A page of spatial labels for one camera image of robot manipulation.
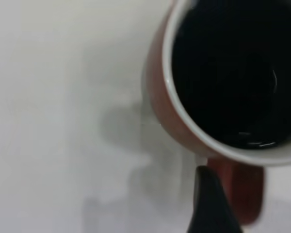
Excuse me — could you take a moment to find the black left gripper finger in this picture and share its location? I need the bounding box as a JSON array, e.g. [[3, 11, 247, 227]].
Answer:
[[186, 166, 242, 233]]

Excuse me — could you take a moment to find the red ceramic mug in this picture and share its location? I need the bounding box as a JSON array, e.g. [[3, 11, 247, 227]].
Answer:
[[142, 0, 291, 226]]

